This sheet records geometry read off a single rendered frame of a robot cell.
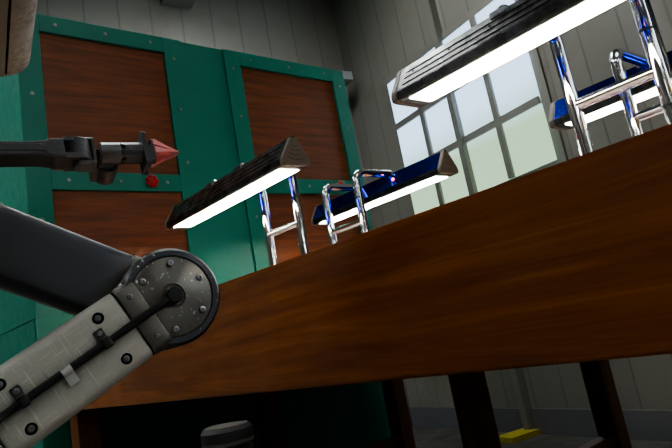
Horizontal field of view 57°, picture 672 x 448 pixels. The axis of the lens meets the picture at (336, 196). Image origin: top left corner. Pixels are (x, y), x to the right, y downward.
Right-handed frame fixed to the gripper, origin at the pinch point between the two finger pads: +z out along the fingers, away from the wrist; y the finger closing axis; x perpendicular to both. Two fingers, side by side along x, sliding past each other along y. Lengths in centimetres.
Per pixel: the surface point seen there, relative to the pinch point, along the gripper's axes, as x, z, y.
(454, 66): 77, 21, 44
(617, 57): 80, 65, 40
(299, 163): 29.4, 16.7, 27.1
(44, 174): -30.6, -28.5, -16.9
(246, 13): -124, 127, -224
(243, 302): 43, -13, 66
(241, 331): 40, -13, 69
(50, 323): -45, -30, 24
